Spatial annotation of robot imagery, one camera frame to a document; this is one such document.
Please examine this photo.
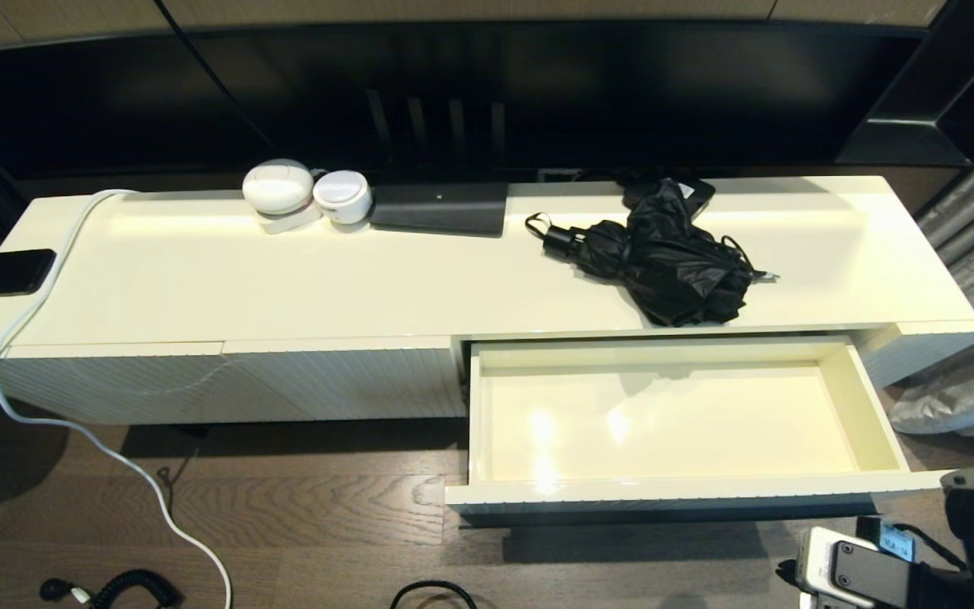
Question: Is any thin dark metal rod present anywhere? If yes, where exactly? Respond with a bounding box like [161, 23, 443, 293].
[460, 503, 881, 530]

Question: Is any white ribbed drawer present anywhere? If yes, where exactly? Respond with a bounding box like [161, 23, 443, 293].
[445, 332, 972, 517]

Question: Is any black umbrella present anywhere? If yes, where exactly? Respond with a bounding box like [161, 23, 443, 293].
[525, 178, 755, 328]

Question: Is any white TV cabinet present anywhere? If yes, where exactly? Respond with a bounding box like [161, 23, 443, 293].
[0, 175, 974, 426]

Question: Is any small black box white label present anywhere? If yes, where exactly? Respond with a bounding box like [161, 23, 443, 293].
[622, 175, 718, 217]

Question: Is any black shelf unit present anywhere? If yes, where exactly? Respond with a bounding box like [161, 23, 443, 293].
[834, 0, 974, 168]

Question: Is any black television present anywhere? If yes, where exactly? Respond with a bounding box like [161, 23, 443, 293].
[0, 21, 932, 183]

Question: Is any flat black rectangular box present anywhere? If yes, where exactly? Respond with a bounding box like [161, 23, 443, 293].
[369, 182, 510, 237]

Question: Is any small white round device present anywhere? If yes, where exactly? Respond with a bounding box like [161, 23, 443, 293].
[312, 170, 374, 226]

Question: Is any large white round device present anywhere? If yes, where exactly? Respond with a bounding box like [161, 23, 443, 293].
[242, 159, 315, 216]

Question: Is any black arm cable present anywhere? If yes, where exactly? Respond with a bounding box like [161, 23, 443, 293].
[893, 523, 971, 572]

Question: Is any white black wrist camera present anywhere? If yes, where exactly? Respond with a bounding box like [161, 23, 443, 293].
[796, 526, 915, 609]

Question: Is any black looped floor cable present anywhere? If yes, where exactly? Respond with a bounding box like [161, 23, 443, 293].
[390, 580, 478, 609]

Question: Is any black coiled cable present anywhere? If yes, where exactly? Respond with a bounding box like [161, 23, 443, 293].
[39, 570, 185, 609]

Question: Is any thin black wall cable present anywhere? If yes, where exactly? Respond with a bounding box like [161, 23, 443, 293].
[152, 0, 278, 155]

